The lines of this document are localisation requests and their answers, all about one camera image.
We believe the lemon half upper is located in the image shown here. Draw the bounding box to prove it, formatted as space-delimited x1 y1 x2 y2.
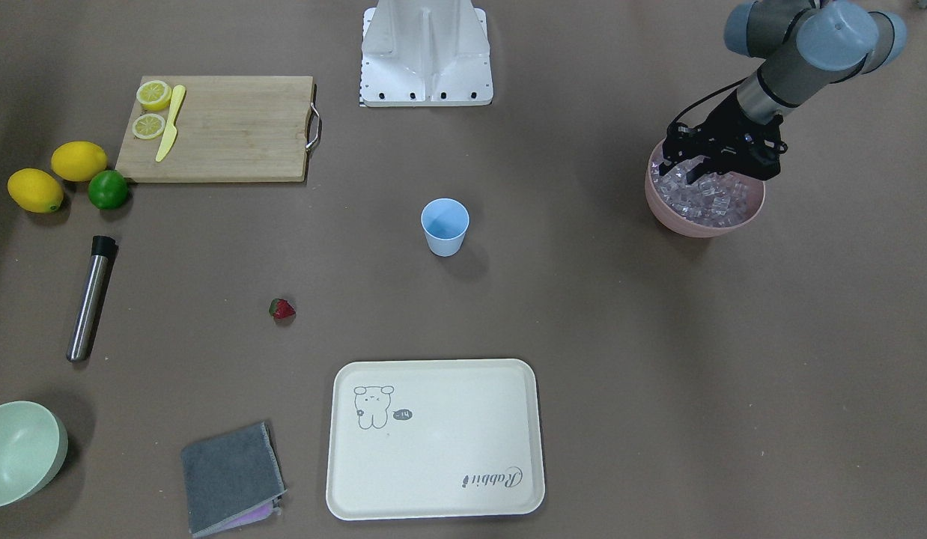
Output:
136 79 172 112

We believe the green lime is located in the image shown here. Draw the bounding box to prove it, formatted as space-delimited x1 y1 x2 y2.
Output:
87 170 130 210

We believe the yellow plastic knife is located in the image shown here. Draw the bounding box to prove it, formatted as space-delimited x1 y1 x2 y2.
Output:
154 85 186 162

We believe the whole yellow lemon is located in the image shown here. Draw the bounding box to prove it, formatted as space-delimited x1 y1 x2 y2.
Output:
6 168 65 213
52 141 108 182

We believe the cream rabbit tray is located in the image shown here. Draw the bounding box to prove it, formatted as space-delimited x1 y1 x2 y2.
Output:
324 359 546 521

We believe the grey folded cloth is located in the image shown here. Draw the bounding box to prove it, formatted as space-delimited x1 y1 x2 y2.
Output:
180 421 286 538

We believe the pink bowl of ice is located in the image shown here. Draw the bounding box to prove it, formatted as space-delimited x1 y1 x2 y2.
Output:
644 142 766 238

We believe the light blue plastic cup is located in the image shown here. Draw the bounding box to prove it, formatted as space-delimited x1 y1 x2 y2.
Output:
420 198 470 257

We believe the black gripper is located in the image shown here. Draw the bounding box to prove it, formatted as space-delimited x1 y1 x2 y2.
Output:
660 94 788 186

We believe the lemon half lower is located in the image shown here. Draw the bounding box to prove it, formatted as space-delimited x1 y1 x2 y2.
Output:
131 113 166 140

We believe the mint green bowl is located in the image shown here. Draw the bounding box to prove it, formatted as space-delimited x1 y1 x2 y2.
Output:
0 401 69 508

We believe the steel muddler black tip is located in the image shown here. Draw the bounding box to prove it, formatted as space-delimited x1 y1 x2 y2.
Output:
66 235 118 362

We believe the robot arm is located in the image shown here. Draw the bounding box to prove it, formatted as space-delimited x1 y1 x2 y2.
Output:
658 1 908 184

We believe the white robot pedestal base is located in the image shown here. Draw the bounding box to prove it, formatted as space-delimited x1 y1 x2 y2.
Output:
359 1 494 107

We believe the red strawberry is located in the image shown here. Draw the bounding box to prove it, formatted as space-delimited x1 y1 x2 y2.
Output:
268 298 296 320

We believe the lemon half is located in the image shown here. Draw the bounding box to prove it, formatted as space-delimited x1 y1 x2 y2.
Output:
131 113 166 140
136 79 172 112

